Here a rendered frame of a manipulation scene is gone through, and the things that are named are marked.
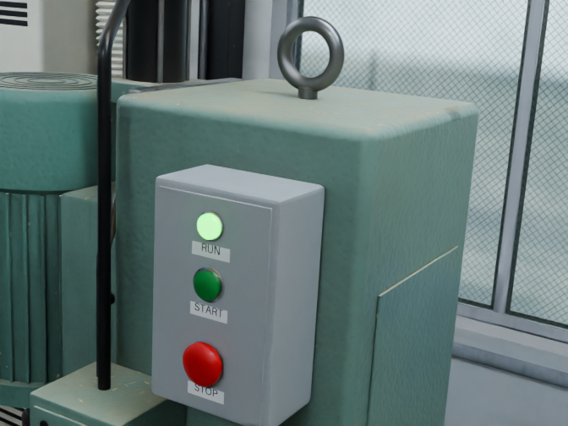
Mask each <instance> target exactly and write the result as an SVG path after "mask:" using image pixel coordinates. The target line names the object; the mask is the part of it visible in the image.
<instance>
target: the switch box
mask: <svg viewBox="0 0 568 426"><path fill-rule="evenodd" d="M324 200H325V188H324V187H323V186H321V185H319V184H314V183H306V182H301V181H296V180H291V179H286V178H282V177H273V176H268V175H264V174H258V173H254V172H245V171H240V170H236V169H231V168H226V167H218V166H212V165H208V164H206V165H203V166H199V167H193V168H189V169H186V170H182V171H178V172H172V173H168V174H165V175H161V176H159V177H157V178H156V198H155V243H154V288H153V333H152V378H151V390H152V392H153V393H154V394H155V395H158V396H162V397H165V398H166V399H169V400H172V401H176V402H179V403H182V404H183V405H186V406H189V407H193V408H196V409H199V410H200V411H203V412H207V413H210V414H213V415H216V416H217V417H220V418H225V419H227V420H230V421H233V422H235V423H239V424H242V425H244V426H279V425H280V424H281V423H283V422H284V421H285V420H287V419H288V418H290V417H291V416H292V415H293V414H294V413H295V412H297V411H298V410H300V409H301V408H302V407H304V406H305V405H306V404H308V403H309V401H310V397H311V385H312V372H313V360H314V336H315V323H316V311H317V298H318V286H319V273H320V250H321V238H322V225H323V213H324ZM208 210H213V211H215V212H216V213H218V214H219V215H220V216H221V218H222V220H223V222H224V233H223V235H222V237H221V238H220V239H218V240H216V241H213V242H211V241H207V240H206V239H204V238H203V237H202V236H201V235H200V234H199V231H198V228H197V222H198V219H199V216H200V215H201V214H202V213H203V212H205V211H208ZM192 241H195V242H200V243H206V244H209V245H214V246H217V247H221V248H224V249H230V263H228V262H225V261H220V260H217V259H211V258H207V257H204V256H200V255H197V254H192ZM206 266H208V267H211V268H214V269H215V270H217V271H218V272H219V273H220V274H221V277H222V279H223V281H224V285H225V290H224V293H223V296H222V297H221V299H219V300H218V301H216V302H214V303H207V302H205V301H203V300H202V299H201V298H199V296H198V295H197V294H196V292H195V290H194V284H193V279H194V274H195V272H196V271H197V270H198V269H200V268H203V267H206ZM190 301H193V302H196V303H202V304H204V305H208V306H211V307H214V308H218V309H223V310H226V311H227V324H225V323H222V322H219V321H216V320H213V319H207V318H205V317H201V316H198V315H195V314H191V313H190ZM195 342H205V343H207V344H209V345H211V346H212V347H213V348H214V349H215V350H216V351H217V353H218V355H219V356H220V359H221V364H222V373H221V377H220V379H219V380H218V381H217V382H216V383H215V384H213V385H210V386H207V387H210V388H212V389H215V390H218V391H222V392H224V405H223V404H220V403H218V402H215V401H211V400H208V399H205V398H203V397H200V396H196V395H194V394H191V393H188V380H189V381H192V380H191V379H190V378H189V377H188V376H187V374H186V373H185V370H184V368H183V353H184V351H185V350H186V348H187V347H188V346H190V345H192V344H194V343H195ZM192 382H193V381H192Z"/></svg>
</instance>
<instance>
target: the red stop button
mask: <svg viewBox="0 0 568 426"><path fill-rule="evenodd" d="M183 368H184V370H185V373H186V374H187V376H188V377H189V378H190V379H191V380H192V381H193V382H194V383H195V384H196V385H199V386H204V387H206V386H210V385H213V384H215V383H216V382H217V381H218V380H219V379H220V377H221V373H222V364H221V359H220V356H219V355H218V353H217V351H216V350H215V349H214V348H213V347H212V346H211V345H209V344H207V343H205V342H195V343H194V344H192V345H190V346H188V347H187V348H186V350H185V351H184V353H183Z"/></svg>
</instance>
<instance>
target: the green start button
mask: <svg viewBox="0 0 568 426"><path fill-rule="evenodd" d="M193 284H194V290H195V292H196V294H197V295H198V296H199V298H201V299H202V300H203V301H205V302H207V303H214V302H216V301H218V300H219V299H221V297H222V296H223V293H224V290H225V285H224V281H223V279H222V277H221V274H220V273H219V272H218V271H217V270H215V269H214V268H211V267H208V266H206V267H203V268H200V269H198V270H197V271H196V272H195V274H194V279H193Z"/></svg>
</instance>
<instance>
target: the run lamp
mask: <svg viewBox="0 0 568 426"><path fill-rule="evenodd" d="M197 228H198V231H199V234H200V235H201V236H202V237H203V238H204V239H206V240H207V241H211V242H213V241H216V240H218V239H220V238H221V237H222V235H223V233H224V222H223V220H222V218H221V216H220V215H219V214H218V213H216V212H215V211H213V210H208V211H205V212H203V213H202V214H201V215H200V216H199V219H198V222H197Z"/></svg>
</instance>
